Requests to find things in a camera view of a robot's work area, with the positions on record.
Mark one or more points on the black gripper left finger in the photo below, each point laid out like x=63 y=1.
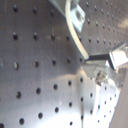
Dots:
x=102 y=56

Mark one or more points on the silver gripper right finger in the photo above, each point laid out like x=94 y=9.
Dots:
x=104 y=74

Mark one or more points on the middle metal cable clip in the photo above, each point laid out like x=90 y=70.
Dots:
x=76 y=13

